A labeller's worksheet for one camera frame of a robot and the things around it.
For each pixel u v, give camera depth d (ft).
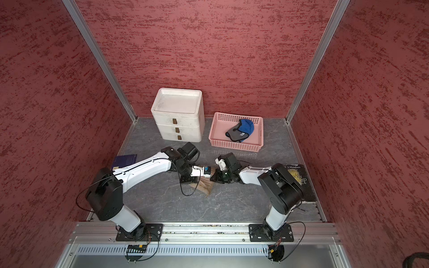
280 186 1.60
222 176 2.65
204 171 2.37
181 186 2.85
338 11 2.34
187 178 2.39
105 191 1.55
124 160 3.19
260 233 2.40
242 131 3.65
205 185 2.62
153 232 2.43
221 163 2.86
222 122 3.86
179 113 2.95
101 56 2.87
